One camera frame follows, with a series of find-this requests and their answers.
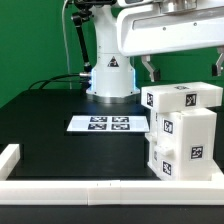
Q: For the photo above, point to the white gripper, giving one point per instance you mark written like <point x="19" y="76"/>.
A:
<point x="146" y="28"/>

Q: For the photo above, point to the white cabinet top block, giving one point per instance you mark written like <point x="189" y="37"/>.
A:
<point x="183" y="96"/>

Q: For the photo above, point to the white cabinet body box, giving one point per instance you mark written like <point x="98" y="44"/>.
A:
<point x="195" y="145"/>

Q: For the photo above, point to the white cabinet door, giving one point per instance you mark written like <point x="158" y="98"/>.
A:
<point x="151" y="136"/>
<point x="165" y="152"/>

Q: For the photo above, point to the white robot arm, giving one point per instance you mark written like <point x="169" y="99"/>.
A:
<point x="113" y="77"/>

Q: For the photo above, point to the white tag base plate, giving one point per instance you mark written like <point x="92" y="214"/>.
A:
<point x="108" y="124"/>

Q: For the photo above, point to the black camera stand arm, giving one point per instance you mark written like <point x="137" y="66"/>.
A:
<point x="79" y="18"/>

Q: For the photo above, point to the white U-shaped fence frame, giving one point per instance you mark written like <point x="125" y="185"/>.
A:
<point x="104" y="192"/>

